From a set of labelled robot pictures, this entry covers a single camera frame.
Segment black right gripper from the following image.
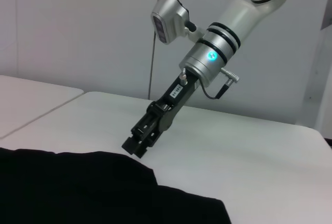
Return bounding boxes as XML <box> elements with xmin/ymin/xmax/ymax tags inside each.
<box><xmin>121</xmin><ymin>71</ymin><xmax>202</xmax><ymax>159</ymax></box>

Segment black t-shirt with white print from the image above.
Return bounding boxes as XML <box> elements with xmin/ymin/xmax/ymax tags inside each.
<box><xmin>0</xmin><ymin>147</ymin><xmax>232</xmax><ymax>224</ymax></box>

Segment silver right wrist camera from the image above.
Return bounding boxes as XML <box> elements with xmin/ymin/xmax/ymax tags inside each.
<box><xmin>150</xmin><ymin>0</ymin><xmax>205</xmax><ymax>45</ymax></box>

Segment right gripper cable with plugs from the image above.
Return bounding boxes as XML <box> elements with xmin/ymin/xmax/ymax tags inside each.
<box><xmin>180</xmin><ymin>67</ymin><xmax>241</xmax><ymax>100</ymax></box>

